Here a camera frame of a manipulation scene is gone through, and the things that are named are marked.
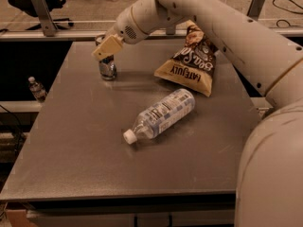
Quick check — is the redbull can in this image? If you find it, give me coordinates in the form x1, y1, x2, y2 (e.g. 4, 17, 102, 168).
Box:
98, 55, 117, 80

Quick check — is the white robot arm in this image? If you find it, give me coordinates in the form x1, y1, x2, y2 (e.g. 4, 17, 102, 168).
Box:
93, 0, 303, 227

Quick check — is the small water bottle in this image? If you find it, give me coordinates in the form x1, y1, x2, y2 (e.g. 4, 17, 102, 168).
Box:
28, 77, 47, 103

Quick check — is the blue label plastic bottle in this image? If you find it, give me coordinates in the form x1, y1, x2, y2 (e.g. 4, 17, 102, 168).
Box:
123, 89, 195, 145

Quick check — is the Late July chips bag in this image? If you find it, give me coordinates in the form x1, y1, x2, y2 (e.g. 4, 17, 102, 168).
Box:
154, 21, 217, 97

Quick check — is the black office chair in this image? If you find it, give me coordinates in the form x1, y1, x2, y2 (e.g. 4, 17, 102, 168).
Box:
8, 0, 74, 31

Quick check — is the middle metal bracket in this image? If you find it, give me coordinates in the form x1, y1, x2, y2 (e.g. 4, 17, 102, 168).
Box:
166, 26, 176, 35

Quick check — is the metal bracket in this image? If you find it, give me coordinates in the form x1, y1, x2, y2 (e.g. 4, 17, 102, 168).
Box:
166, 26, 176, 35
31, 0, 57, 37
247, 0, 265, 20

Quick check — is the left metal bracket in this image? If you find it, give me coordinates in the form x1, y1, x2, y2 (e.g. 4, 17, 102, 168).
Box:
31, 0, 57, 37

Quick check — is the glass panel rail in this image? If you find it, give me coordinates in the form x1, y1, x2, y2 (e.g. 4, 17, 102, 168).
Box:
0, 27, 303, 41

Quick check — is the right metal bracket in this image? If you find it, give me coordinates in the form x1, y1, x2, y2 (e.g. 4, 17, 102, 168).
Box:
247, 0, 265, 20

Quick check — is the black floor cable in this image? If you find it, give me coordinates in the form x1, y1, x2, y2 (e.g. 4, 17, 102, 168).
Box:
269, 0, 303, 28

